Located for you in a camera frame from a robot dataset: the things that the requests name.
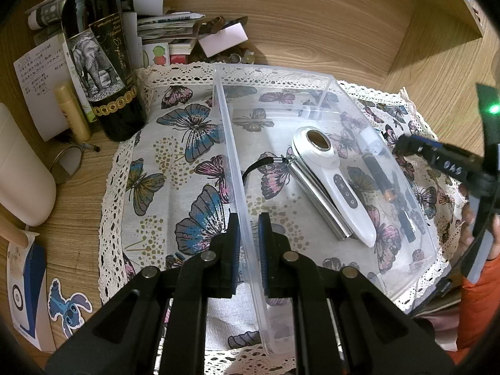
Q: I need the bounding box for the clear plastic storage box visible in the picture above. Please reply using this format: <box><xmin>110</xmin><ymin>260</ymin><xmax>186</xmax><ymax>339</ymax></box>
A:
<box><xmin>211</xmin><ymin>63</ymin><xmax>440</xmax><ymax>356</ymax></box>

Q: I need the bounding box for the fruit print card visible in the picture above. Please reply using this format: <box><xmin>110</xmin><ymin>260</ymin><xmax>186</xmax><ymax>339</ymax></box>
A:
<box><xmin>141</xmin><ymin>43</ymin><xmax>171</xmax><ymax>67</ymax></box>

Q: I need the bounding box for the black cylindrical tube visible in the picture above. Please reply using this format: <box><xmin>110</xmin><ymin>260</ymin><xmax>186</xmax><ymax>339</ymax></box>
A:
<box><xmin>358</xmin><ymin>128</ymin><xmax>415</xmax><ymax>244</ymax></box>

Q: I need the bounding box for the person's right hand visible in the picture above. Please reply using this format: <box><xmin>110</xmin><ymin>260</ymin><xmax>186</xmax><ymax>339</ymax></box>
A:
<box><xmin>458</xmin><ymin>183</ymin><xmax>500</xmax><ymax>274</ymax></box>

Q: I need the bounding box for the white folded card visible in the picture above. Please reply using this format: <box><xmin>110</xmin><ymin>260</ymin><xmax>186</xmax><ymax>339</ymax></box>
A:
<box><xmin>197</xmin><ymin>22</ymin><xmax>249</xmax><ymax>58</ymax></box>

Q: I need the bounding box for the white handheld massager device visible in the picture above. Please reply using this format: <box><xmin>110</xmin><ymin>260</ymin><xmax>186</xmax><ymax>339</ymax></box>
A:
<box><xmin>287</xmin><ymin>126</ymin><xmax>377</xmax><ymax>248</ymax></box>

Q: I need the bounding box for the stack of magazines and papers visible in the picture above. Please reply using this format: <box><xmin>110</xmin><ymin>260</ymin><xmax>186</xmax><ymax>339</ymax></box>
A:
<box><xmin>27</xmin><ymin>0</ymin><xmax>249</xmax><ymax>66</ymax></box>

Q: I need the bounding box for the cream plastic container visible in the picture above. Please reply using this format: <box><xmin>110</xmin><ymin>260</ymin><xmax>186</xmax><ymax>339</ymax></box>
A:
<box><xmin>0</xmin><ymin>103</ymin><xmax>58</xmax><ymax>227</ymax></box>

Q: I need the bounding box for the yellow lip balm tube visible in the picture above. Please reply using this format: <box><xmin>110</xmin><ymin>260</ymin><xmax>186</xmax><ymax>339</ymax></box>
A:
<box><xmin>54</xmin><ymin>83</ymin><xmax>93</xmax><ymax>143</ymax></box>

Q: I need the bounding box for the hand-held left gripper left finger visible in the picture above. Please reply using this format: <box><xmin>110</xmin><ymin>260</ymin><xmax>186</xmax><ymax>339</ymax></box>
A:
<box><xmin>44</xmin><ymin>213</ymin><xmax>241</xmax><ymax>375</ymax></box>

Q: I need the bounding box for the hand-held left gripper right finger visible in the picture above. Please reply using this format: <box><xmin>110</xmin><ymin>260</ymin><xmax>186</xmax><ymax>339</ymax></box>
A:
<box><xmin>258</xmin><ymin>212</ymin><xmax>456</xmax><ymax>375</ymax></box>

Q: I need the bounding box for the blue cartoon sticker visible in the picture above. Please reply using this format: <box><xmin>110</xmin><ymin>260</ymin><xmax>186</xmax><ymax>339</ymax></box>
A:
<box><xmin>47</xmin><ymin>278</ymin><xmax>93</xmax><ymax>339</ymax></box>

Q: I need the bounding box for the white handwritten note paper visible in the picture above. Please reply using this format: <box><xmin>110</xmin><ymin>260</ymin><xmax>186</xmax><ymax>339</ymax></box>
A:
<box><xmin>13</xmin><ymin>34</ymin><xmax>79</xmax><ymax>142</ymax></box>

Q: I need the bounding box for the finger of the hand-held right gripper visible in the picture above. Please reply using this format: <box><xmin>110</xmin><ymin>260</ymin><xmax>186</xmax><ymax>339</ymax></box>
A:
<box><xmin>392</xmin><ymin>135</ymin><xmax>443</xmax><ymax>163</ymax></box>

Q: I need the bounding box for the dark wine bottle elephant label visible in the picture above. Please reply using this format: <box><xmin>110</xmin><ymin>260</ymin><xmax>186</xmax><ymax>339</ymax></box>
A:
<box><xmin>61</xmin><ymin>0</ymin><xmax>148</xmax><ymax>142</ymax></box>

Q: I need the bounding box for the person's orange sleeve forearm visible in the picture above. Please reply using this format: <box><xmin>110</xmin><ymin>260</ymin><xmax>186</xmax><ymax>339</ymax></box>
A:
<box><xmin>455</xmin><ymin>254</ymin><xmax>500</xmax><ymax>356</ymax></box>

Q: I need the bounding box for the blue and white card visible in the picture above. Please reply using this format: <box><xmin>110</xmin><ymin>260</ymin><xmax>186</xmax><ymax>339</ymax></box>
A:
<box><xmin>6</xmin><ymin>231</ymin><xmax>58</xmax><ymax>352</ymax></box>

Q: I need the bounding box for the butterfly print lace cloth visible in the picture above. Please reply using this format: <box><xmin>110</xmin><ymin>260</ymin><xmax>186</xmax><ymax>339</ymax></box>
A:
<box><xmin>97</xmin><ymin>62</ymin><xmax>469</xmax><ymax>375</ymax></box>

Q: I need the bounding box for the round metal rim mirror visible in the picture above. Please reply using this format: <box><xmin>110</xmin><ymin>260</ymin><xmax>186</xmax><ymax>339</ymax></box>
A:
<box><xmin>50</xmin><ymin>143</ymin><xmax>101</xmax><ymax>185</ymax></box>

